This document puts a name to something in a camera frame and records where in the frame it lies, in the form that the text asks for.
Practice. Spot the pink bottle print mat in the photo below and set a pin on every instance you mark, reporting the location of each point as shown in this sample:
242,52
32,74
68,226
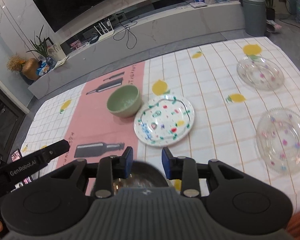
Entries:
93,132

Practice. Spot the white wifi router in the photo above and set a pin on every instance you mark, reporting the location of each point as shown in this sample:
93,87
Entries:
104,30

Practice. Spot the white painted ceramic plate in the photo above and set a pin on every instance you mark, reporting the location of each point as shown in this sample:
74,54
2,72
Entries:
164,120

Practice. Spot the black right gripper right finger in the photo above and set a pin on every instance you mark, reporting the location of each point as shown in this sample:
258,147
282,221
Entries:
183,169

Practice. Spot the green ceramic bowl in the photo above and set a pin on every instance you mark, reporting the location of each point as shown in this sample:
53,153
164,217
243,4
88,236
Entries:
125,101

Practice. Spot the lemon checkered tablecloth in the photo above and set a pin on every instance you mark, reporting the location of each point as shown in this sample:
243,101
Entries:
227,110

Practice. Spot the grey trash bin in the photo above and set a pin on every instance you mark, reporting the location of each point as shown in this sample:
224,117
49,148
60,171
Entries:
255,17

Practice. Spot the clear glass plate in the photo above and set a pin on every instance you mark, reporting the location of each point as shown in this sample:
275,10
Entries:
278,140
260,73

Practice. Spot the golden vase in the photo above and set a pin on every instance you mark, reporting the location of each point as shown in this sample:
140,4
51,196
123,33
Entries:
29,69

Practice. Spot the blue steel bowl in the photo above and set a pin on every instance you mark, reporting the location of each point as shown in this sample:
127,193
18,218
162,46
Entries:
143,175

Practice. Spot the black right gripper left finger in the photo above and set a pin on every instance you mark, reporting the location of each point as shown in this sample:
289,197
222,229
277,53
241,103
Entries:
111,168

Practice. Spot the grey tv cabinet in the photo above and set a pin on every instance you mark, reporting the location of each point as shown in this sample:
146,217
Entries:
149,32

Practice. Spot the small potted plant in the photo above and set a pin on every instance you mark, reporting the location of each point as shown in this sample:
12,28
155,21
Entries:
39,44

